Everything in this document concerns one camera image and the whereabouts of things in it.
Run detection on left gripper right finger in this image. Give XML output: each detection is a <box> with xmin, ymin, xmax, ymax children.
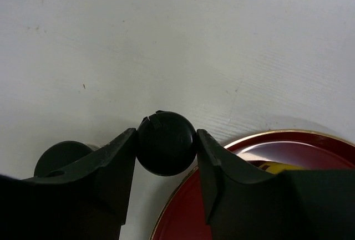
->
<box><xmin>197</xmin><ymin>129</ymin><xmax>354</xmax><ymax>239</ymax></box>

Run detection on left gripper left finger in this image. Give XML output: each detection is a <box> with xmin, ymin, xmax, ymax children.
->
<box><xmin>1</xmin><ymin>128</ymin><xmax>137</xmax><ymax>239</ymax></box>

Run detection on small black cap bottle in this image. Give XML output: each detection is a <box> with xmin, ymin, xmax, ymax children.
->
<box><xmin>34</xmin><ymin>140</ymin><xmax>99</xmax><ymax>177</ymax></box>
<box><xmin>136</xmin><ymin>110</ymin><xmax>196</xmax><ymax>176</ymax></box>

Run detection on yellow label brown bottle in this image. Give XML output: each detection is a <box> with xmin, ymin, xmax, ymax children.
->
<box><xmin>250</xmin><ymin>160</ymin><xmax>304</xmax><ymax>175</ymax></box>

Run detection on round red tray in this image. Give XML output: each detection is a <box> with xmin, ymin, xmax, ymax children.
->
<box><xmin>150</xmin><ymin>130</ymin><xmax>354</xmax><ymax>239</ymax></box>

